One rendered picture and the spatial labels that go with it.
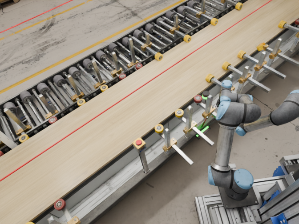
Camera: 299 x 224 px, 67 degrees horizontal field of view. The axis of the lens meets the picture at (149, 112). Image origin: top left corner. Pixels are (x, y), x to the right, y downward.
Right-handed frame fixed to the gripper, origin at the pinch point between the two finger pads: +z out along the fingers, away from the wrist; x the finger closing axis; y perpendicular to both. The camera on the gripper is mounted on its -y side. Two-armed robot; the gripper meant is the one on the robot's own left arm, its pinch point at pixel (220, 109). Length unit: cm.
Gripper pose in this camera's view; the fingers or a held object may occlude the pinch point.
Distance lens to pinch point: 206.8
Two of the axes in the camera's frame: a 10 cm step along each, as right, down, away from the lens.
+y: -5.0, 7.1, -4.9
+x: 8.6, 3.6, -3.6
